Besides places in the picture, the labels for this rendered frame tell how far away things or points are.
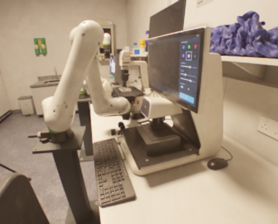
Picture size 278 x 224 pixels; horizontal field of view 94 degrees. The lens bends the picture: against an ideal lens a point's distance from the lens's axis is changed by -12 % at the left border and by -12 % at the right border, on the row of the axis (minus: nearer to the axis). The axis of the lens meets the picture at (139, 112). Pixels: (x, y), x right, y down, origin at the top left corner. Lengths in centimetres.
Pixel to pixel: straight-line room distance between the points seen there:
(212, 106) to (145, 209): 50
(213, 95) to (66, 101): 63
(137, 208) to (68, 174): 60
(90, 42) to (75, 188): 92
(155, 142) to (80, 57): 48
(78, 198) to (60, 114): 72
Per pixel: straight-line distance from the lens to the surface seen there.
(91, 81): 89
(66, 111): 69
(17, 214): 55
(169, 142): 66
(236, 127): 108
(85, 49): 68
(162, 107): 65
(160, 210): 61
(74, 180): 111
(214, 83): 68
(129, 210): 60
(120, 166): 72
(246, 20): 81
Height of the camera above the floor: 125
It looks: 21 degrees down
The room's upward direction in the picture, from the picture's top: straight up
